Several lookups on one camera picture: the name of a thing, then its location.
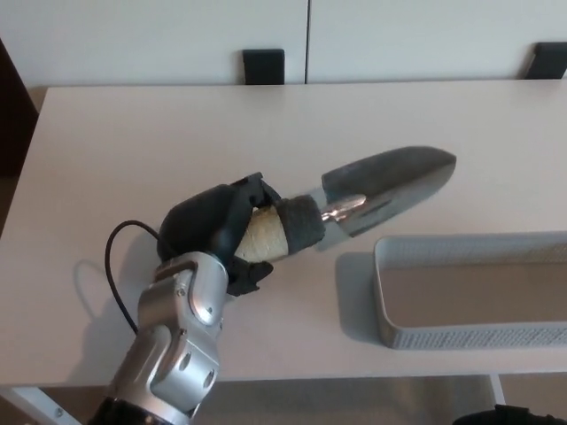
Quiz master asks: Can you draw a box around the black cabinet handle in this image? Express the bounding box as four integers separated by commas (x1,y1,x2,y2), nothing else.
523,41,567,81
242,48,286,86

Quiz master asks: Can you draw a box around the grey mesh container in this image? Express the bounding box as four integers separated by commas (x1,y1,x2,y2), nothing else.
373,231,567,352

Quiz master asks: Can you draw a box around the metal garden shovel handle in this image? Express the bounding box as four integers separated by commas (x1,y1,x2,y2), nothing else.
233,144,459,263

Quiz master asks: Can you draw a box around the white desk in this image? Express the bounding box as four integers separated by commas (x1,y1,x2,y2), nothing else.
0,78,567,425

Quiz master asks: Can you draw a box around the dark brown furniture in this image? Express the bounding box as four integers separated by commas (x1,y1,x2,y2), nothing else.
0,37,43,181

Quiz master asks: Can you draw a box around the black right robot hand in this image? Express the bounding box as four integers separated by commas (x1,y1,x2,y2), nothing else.
450,404,560,425

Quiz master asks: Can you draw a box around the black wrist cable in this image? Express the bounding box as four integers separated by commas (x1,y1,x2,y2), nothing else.
104,220,161,334

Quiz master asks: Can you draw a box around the white cabinet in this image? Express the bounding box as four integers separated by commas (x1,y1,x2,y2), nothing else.
0,0,567,89

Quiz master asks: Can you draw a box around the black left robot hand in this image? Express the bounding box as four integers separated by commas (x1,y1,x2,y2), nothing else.
158,171,285,298

